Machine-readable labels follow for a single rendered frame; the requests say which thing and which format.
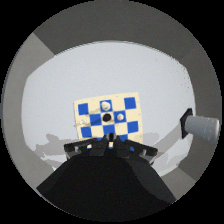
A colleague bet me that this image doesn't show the black king chess piece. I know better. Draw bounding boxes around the black king chess piece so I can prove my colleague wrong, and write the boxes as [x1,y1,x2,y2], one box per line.
[102,113,112,122]

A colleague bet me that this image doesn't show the white chess piece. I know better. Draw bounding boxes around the white chess piece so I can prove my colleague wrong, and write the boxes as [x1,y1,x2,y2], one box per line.
[101,102,110,111]

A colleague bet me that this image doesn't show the blue and cream chessboard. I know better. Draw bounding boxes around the blue and cream chessboard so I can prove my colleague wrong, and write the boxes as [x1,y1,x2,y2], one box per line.
[74,92,143,144]

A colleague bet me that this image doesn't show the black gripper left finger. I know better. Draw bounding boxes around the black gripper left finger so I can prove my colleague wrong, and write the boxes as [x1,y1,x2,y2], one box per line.
[64,133,110,160]

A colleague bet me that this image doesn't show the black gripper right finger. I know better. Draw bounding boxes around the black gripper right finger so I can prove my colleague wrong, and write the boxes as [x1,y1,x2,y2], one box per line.
[113,133,158,166]

